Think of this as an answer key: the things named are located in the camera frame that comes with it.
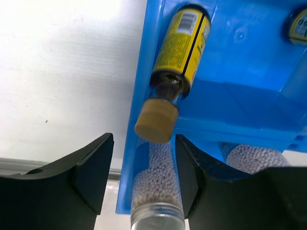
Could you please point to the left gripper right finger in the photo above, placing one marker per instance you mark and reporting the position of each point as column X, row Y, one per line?
column 216, row 196

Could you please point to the middle blue storage bin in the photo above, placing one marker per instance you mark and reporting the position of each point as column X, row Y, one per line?
column 251, row 85

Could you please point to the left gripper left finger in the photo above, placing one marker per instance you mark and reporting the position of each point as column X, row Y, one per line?
column 69, row 200

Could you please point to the blue storage bin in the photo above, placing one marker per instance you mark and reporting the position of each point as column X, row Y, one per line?
column 251, row 85
column 207, row 143

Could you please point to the near blue storage bin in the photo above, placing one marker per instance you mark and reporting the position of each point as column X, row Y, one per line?
column 207, row 143

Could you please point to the yellow-label sauce bottle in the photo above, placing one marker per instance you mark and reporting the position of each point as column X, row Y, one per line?
column 295, row 27
column 174, row 72

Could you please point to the silver-lid bead jar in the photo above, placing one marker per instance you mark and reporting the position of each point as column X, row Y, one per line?
column 250, row 159
column 156, row 198

